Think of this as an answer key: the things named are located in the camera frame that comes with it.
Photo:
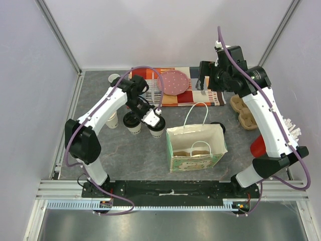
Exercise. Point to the black coffee cup lid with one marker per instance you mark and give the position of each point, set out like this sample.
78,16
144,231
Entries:
159,126

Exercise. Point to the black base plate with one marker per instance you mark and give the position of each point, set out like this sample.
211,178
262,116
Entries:
136,190

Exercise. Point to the white paper cup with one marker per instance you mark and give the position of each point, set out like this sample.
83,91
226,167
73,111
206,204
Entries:
135,130
156,134
112,122

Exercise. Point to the pink dotted plate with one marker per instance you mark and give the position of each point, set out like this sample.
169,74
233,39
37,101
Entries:
174,83

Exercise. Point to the colourful patchwork placemat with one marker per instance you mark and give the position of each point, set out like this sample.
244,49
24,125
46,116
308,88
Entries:
189,97

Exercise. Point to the cardboard cup carrier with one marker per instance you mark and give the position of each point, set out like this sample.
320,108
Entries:
245,116
186,153

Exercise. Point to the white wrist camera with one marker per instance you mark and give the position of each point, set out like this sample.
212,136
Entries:
219,48
152,117

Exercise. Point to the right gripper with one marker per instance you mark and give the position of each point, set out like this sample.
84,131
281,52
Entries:
210,77

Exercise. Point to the red straw holder cup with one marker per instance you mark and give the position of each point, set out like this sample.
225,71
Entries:
258,147

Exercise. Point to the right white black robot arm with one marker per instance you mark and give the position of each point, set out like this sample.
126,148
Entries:
230,73

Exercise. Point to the small grey cup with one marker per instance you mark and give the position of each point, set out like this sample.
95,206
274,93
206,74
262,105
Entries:
112,77

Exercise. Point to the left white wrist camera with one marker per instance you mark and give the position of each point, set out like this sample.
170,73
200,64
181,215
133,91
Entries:
152,117

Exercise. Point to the green paper gift bag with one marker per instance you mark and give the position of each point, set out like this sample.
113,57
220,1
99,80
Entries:
208,137

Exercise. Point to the white wrapped straws bundle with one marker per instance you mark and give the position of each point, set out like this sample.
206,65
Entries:
292,128

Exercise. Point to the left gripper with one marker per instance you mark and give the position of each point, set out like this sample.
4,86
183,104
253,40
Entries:
149,107

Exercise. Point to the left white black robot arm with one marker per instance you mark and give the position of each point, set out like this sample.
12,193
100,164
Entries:
81,135

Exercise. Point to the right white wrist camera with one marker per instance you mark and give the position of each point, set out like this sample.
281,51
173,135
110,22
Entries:
219,48

